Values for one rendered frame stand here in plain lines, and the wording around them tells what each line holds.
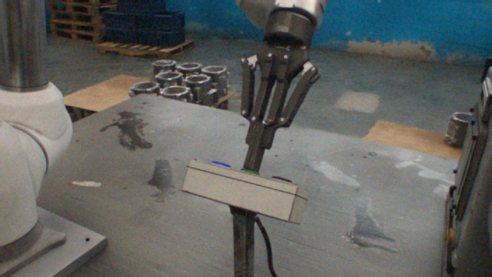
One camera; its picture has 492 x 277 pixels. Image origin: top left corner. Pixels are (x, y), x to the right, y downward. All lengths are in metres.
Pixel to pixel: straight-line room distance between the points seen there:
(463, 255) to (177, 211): 0.61
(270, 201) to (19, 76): 0.60
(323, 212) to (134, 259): 0.44
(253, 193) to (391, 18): 5.47
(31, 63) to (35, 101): 0.08
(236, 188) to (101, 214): 0.52
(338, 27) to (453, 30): 1.53
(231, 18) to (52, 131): 6.03
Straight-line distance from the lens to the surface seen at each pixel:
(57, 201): 1.09
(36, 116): 0.92
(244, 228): 0.59
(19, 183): 0.81
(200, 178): 0.57
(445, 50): 5.91
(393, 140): 2.94
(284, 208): 0.52
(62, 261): 0.86
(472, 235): 0.76
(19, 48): 0.91
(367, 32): 6.01
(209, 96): 2.71
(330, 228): 0.92
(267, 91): 0.60
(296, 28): 0.60
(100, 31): 6.85
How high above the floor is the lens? 1.36
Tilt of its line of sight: 27 degrees down
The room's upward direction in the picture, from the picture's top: straight up
